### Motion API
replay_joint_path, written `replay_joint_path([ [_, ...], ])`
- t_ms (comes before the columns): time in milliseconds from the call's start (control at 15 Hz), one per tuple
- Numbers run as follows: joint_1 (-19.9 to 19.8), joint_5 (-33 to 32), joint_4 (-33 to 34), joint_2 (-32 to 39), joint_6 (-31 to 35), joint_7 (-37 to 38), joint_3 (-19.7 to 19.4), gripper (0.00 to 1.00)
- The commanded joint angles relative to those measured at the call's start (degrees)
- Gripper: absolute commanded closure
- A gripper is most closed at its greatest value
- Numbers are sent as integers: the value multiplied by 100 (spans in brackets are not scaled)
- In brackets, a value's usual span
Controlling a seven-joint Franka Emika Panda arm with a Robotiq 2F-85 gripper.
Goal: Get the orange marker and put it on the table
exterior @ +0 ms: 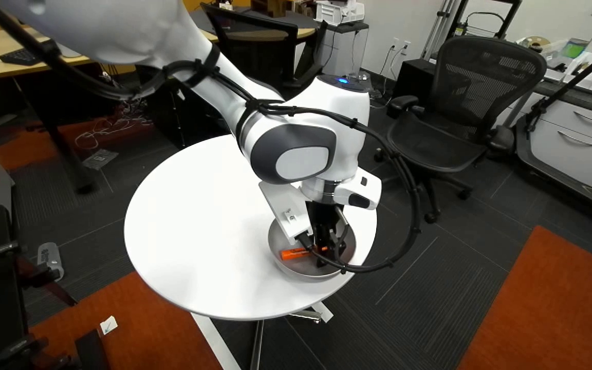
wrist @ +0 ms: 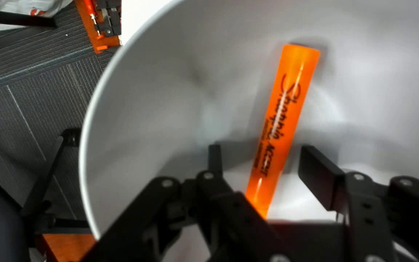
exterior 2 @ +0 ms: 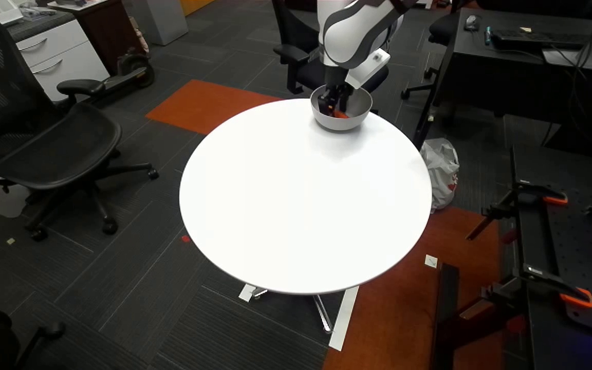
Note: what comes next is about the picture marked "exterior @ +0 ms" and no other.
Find grey round bowl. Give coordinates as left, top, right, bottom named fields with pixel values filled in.
left=267, top=212, right=359, bottom=279

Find white box device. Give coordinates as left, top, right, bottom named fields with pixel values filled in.
left=312, top=0, right=369, bottom=28

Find white table base legs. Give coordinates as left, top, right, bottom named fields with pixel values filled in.
left=191, top=300, right=336, bottom=370

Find black mesh office chair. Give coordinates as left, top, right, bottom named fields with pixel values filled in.
left=385, top=35, right=551, bottom=225

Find orange marker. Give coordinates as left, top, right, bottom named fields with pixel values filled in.
left=277, top=243, right=336, bottom=265

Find black metal stand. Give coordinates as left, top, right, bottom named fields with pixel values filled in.
left=0, top=238, right=112, bottom=370

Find black kick scooter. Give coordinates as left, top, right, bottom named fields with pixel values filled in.
left=493, top=36, right=592, bottom=221

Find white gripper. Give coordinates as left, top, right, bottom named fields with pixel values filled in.
left=259, top=170, right=385, bottom=262

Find black computer case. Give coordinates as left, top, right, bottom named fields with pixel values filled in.
left=395, top=57, right=443, bottom=106

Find white drawer cabinet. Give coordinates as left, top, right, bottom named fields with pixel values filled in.
left=528, top=99, right=592, bottom=201

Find small white paper scrap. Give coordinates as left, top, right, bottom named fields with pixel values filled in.
left=98, top=315, right=121, bottom=337

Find black keyboard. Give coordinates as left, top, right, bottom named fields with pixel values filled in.
left=0, top=45, right=47, bottom=67

